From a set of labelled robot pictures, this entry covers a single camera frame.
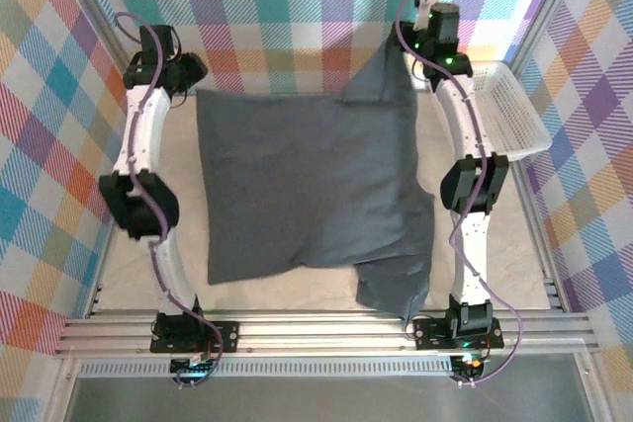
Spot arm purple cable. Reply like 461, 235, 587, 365
395, 0, 523, 387
114, 12, 225, 386

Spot aluminium table side rail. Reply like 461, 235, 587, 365
84, 95, 158, 318
508, 159, 571, 314

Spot aluminium frame post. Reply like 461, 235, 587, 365
507, 0, 594, 78
57, 0, 155, 103

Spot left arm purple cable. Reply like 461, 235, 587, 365
114, 12, 225, 386

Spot grey inside-out t-shirt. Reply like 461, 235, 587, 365
195, 39, 439, 324

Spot white perforated plastic basket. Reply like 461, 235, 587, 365
469, 59, 553, 164

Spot wide aluminium base rail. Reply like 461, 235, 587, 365
53, 309, 600, 360

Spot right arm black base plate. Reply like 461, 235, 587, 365
411, 317, 504, 350

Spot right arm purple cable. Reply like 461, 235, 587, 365
395, 0, 523, 387

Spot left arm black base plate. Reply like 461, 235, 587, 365
149, 320, 241, 355

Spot white slotted cable duct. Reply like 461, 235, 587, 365
78, 361, 456, 379

